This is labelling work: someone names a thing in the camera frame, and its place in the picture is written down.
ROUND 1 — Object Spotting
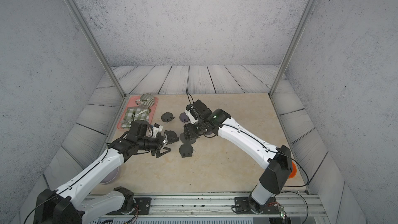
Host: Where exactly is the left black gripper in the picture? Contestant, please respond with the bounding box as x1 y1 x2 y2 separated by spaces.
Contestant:
137 130 179 158

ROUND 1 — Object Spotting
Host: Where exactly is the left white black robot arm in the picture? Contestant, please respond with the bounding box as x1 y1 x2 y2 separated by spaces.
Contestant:
31 120 179 224

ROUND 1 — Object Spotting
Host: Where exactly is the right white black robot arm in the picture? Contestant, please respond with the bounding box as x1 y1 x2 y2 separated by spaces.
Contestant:
183 100 293 214

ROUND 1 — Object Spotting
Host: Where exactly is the green checkered cloth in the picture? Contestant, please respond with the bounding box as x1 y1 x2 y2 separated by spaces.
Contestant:
120 107 151 129

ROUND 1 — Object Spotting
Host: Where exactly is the striped ceramic cup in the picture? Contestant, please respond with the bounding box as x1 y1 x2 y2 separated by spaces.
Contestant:
135 93 155 108

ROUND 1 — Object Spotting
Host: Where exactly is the pink plastic tray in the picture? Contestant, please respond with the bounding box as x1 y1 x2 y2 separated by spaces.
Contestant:
117 96 159 130

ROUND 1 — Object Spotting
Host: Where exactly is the purple bowl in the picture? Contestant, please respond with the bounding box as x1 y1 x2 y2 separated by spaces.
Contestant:
100 167 120 185

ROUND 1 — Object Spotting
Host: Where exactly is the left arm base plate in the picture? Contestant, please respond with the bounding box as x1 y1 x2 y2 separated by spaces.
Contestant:
107 197 152 216

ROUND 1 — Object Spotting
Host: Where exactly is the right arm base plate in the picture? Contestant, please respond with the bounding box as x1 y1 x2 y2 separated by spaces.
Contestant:
232 197 280 215

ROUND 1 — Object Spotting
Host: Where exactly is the aluminium rail frame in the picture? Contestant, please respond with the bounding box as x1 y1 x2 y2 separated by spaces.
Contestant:
93 191 330 224

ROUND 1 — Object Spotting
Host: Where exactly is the left metal corner post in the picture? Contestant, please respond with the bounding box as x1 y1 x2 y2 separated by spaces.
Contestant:
64 0 126 99

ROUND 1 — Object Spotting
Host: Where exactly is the metal corner post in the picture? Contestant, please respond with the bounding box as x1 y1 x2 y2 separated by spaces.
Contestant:
64 0 126 99
268 0 317 98

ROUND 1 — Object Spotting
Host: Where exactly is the right metal corner post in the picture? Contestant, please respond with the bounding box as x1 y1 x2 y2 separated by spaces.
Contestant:
268 0 317 98

